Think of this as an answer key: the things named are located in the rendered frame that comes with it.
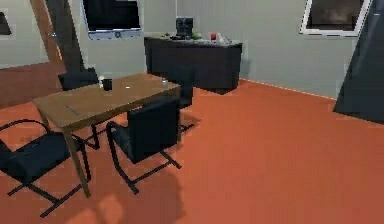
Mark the black cantilever chair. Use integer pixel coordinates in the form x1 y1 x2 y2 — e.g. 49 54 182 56
178 81 197 133
57 67 101 151
105 96 183 196
0 118 93 219

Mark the black counter cabinet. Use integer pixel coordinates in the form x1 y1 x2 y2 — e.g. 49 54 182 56
143 35 244 93

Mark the black coffee machine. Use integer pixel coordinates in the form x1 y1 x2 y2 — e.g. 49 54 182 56
170 16 195 41

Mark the brown wooden dining table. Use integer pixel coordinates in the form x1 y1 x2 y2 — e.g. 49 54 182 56
32 72 183 199

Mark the grey table knife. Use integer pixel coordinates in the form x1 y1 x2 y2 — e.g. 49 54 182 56
64 104 81 116

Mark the brown open room door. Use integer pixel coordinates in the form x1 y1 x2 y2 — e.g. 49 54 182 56
29 0 64 65

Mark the dark grey fridge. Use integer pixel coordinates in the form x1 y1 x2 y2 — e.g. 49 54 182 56
332 0 384 124

